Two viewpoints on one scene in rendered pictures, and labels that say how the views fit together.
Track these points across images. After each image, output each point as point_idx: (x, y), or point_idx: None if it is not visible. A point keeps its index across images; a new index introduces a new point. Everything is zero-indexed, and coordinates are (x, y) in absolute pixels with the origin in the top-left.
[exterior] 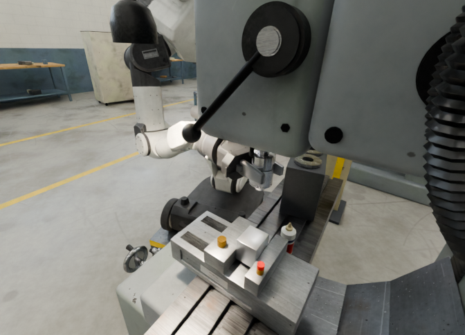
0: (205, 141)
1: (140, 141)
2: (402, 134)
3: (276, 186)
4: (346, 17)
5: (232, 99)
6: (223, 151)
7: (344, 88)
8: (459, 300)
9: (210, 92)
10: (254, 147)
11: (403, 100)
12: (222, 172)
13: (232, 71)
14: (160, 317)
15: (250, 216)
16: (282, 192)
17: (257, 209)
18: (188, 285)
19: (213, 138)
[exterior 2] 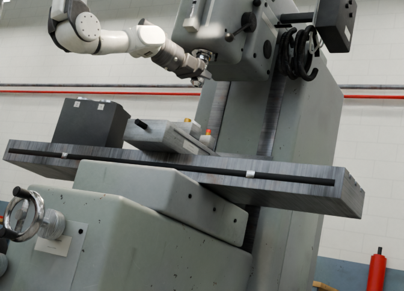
0: (177, 47)
1: (95, 22)
2: (261, 59)
3: (54, 143)
4: (258, 27)
5: (233, 32)
6: (193, 57)
7: (257, 43)
8: (223, 153)
9: (228, 24)
10: (231, 54)
11: (261, 51)
12: (199, 68)
13: (235, 21)
14: (215, 156)
15: (106, 147)
16: (109, 128)
17: (95, 146)
18: (189, 154)
19: (180, 47)
